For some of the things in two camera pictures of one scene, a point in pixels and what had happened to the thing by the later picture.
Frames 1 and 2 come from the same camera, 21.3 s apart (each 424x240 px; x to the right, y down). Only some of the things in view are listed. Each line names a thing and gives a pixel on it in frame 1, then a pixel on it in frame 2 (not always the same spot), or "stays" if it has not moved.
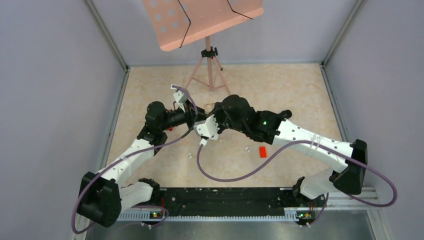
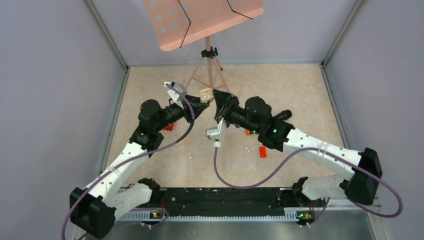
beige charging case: [208, 107] -> [206, 95]
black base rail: [252, 204] stays
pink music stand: [178, 23] stays
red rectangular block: [262, 152] stays
